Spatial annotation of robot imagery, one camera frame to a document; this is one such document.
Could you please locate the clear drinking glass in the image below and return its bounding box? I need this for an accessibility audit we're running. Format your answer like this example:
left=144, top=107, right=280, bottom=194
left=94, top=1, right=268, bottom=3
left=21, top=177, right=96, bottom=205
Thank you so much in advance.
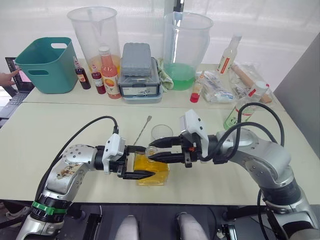
left=150, top=124, right=174, bottom=146

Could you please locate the teal plastic bin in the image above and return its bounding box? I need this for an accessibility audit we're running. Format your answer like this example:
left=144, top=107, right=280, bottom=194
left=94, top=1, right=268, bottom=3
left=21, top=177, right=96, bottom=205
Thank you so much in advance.
left=14, top=37, right=79, bottom=95

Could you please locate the black laptop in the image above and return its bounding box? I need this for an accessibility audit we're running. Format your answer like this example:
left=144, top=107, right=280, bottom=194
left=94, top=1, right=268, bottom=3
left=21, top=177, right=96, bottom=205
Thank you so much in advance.
left=0, top=56, right=35, bottom=121

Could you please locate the plastic bag of white packets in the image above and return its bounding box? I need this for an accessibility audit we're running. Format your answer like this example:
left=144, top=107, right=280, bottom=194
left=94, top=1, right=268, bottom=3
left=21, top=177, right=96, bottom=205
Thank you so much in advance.
left=199, top=70, right=237, bottom=104

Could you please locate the small bottle with red liquid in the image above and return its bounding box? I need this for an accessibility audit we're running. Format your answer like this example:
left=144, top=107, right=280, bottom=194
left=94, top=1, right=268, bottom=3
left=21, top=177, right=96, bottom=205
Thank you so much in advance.
left=189, top=72, right=206, bottom=104

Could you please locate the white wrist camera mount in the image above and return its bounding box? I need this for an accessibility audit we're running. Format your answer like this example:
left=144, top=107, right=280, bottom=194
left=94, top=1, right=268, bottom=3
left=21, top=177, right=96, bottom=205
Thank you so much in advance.
left=103, top=133, right=127, bottom=174
left=179, top=109, right=210, bottom=161

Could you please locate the green cloth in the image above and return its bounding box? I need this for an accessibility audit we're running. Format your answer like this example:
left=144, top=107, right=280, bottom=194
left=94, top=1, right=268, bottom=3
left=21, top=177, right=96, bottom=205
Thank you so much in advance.
left=156, top=57, right=175, bottom=92

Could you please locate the clear bottle with orange label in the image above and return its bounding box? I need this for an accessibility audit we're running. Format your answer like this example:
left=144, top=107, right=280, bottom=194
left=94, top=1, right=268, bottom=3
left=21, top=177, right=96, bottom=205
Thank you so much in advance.
left=216, top=34, right=244, bottom=75

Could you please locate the grey tool box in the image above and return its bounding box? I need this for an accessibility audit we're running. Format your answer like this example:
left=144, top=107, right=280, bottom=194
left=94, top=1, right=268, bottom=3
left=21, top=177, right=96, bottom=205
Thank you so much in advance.
left=117, top=56, right=164, bottom=105

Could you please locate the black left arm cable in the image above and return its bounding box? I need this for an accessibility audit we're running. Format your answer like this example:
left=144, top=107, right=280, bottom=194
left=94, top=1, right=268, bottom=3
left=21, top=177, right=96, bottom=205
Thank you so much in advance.
left=34, top=115, right=120, bottom=201

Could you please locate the black base frame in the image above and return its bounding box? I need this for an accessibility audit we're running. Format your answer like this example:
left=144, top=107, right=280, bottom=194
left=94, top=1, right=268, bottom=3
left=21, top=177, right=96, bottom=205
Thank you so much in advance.
left=62, top=202, right=267, bottom=240

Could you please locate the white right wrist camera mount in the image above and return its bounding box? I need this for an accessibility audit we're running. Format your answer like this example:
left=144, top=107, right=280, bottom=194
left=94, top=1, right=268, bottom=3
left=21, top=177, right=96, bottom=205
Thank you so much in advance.
left=179, top=109, right=210, bottom=161

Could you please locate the grey partition panel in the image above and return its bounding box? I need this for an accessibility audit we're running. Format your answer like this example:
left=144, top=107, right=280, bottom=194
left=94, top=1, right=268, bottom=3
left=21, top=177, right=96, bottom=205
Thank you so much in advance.
left=272, top=31, right=320, bottom=133

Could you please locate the clear plastic bag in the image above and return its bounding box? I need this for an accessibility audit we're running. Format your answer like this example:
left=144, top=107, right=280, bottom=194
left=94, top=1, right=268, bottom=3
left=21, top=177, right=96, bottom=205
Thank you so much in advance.
left=228, top=61, right=271, bottom=101

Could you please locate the clear jug with orange liquid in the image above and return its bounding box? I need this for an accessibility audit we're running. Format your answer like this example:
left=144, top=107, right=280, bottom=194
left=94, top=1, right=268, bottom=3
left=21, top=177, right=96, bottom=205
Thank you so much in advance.
left=66, top=6, right=121, bottom=74

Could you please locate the grey plastic case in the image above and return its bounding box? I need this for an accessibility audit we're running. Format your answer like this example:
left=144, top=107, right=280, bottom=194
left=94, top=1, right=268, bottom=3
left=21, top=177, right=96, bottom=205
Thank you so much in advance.
left=121, top=42, right=153, bottom=77

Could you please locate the square bottle with yellow liquid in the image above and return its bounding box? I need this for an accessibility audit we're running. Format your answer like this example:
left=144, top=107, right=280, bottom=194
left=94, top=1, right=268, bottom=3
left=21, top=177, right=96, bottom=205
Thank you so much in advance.
left=133, top=145, right=172, bottom=187

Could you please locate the orange juice bottle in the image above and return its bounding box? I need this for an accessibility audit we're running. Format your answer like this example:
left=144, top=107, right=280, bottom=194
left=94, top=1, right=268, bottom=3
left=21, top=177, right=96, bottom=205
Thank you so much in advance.
left=97, top=46, right=123, bottom=100

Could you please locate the wooden rolling pin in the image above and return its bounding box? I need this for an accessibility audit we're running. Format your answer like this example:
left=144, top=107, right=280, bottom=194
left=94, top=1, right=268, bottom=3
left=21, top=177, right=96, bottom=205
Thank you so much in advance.
left=230, top=64, right=274, bottom=104

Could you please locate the long metal stirring spoon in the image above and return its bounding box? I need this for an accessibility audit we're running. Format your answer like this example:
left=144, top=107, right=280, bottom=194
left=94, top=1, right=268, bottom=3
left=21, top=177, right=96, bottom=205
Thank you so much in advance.
left=132, top=115, right=153, bottom=146

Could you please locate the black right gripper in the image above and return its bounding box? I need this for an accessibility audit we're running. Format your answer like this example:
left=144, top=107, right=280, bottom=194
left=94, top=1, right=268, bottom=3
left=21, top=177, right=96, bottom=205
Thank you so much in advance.
left=148, top=134, right=201, bottom=168

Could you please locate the clear jug with green liquid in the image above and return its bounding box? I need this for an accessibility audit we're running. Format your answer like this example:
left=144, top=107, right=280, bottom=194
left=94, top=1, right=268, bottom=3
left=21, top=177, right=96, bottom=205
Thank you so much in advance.
left=163, top=11, right=214, bottom=92

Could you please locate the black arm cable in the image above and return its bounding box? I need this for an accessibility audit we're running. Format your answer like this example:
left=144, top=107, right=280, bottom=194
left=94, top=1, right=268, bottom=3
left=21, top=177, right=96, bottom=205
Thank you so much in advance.
left=197, top=102, right=286, bottom=163
left=34, top=115, right=120, bottom=201

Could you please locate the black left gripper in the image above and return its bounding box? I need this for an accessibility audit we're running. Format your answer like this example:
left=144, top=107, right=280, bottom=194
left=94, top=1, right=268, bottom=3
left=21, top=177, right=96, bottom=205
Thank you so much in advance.
left=108, top=145, right=156, bottom=181

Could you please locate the person's bare hand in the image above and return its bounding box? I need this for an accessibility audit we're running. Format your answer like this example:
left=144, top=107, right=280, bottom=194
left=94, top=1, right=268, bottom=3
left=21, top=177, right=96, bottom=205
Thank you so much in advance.
left=0, top=67, right=21, bottom=87

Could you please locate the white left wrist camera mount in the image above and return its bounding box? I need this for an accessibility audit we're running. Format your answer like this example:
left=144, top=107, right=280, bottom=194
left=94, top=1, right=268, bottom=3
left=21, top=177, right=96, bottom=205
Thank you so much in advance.
left=103, top=133, right=127, bottom=174

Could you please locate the clear bottle with green label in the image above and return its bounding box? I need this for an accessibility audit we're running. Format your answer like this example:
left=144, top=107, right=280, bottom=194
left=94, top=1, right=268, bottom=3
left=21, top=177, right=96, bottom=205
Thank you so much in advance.
left=222, top=80, right=271, bottom=131

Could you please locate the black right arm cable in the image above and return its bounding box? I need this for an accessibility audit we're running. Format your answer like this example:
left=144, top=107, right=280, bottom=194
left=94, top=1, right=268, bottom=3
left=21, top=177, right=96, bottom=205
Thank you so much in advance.
left=197, top=102, right=286, bottom=163

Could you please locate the small bright red syrup bottle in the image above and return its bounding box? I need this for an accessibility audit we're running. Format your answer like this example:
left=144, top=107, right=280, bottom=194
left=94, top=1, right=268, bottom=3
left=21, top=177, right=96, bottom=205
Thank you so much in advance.
left=90, top=64, right=107, bottom=95

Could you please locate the small dark red syrup bottle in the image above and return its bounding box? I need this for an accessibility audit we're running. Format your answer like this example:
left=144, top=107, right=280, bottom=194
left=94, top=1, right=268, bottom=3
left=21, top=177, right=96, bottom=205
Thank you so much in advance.
left=72, top=56, right=92, bottom=90

